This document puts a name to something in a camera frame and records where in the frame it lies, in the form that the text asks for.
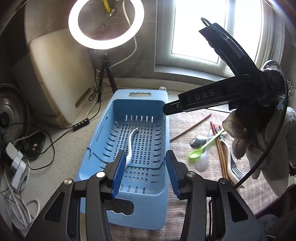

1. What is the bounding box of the black tripod stand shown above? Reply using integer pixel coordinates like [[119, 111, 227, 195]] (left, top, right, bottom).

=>
[[96, 53, 118, 101]]

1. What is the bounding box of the stainless steel fork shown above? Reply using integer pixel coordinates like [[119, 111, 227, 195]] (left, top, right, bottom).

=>
[[230, 155, 244, 180]]

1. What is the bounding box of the black inline cable remote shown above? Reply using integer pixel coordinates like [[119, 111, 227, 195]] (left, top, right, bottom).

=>
[[73, 118, 90, 132]]

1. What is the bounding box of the black countertop socket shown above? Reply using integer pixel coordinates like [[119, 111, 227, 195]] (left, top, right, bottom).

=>
[[22, 132, 46, 161]]

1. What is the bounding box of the chrome kitchen faucet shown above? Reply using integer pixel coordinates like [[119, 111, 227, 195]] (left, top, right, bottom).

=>
[[261, 60, 295, 96]]

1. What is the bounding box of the white cable bundle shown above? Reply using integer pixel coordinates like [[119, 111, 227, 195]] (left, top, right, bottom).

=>
[[0, 159, 41, 227]]

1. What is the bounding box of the white knit gloved hand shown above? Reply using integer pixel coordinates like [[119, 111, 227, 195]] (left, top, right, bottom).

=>
[[222, 107, 295, 196]]

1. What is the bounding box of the stainless steel spoon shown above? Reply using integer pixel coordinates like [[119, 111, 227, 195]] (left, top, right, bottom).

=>
[[190, 135, 208, 148]]

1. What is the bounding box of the clear plastic spoon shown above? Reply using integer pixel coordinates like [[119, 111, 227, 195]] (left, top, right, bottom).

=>
[[195, 129, 214, 172]]

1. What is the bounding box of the pink woven dish mat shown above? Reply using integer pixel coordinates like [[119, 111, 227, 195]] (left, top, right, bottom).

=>
[[110, 109, 278, 240]]

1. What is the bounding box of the white ring light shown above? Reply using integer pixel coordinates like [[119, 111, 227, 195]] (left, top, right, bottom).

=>
[[68, 1, 144, 50]]

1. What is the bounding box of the white cutting board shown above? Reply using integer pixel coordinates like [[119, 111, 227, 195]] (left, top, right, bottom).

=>
[[29, 28, 95, 125]]

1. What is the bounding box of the lone red-tipped wooden chopstick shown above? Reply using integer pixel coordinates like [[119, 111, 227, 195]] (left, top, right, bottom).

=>
[[170, 113, 212, 142]]

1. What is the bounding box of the white power adapter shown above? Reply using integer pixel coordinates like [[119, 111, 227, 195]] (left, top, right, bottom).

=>
[[6, 142, 27, 190]]

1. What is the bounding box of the white ceramic soup spoon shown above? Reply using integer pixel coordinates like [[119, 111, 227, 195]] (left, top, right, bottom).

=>
[[125, 128, 138, 168]]

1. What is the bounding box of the green plastic spoon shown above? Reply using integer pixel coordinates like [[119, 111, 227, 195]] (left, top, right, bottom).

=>
[[189, 129, 225, 159]]

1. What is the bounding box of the blue plastic utensil basket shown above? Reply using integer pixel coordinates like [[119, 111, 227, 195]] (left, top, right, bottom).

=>
[[76, 89, 170, 230]]

